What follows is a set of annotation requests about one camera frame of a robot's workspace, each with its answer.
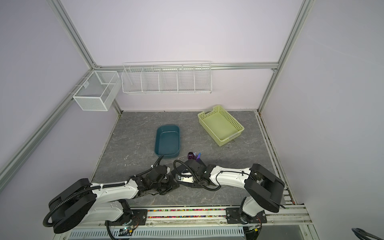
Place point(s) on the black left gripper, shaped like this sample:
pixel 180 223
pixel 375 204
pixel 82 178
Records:
pixel 171 182

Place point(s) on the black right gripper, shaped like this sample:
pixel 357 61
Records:
pixel 196 184

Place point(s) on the white wire wall rack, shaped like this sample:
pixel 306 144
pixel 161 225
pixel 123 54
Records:
pixel 167 77

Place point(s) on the light green perforated plastic basket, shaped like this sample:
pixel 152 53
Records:
pixel 220 125

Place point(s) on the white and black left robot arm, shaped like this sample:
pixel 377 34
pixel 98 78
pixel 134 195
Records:
pixel 86 202

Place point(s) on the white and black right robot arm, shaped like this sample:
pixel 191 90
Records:
pixel 264 188

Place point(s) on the white mesh wall basket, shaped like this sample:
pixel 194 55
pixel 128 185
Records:
pixel 98 91

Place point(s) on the teal plastic cutlery bin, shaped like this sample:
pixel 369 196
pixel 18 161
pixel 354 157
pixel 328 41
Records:
pixel 168 141

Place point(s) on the purple metallic spoon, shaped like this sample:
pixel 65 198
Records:
pixel 190 155

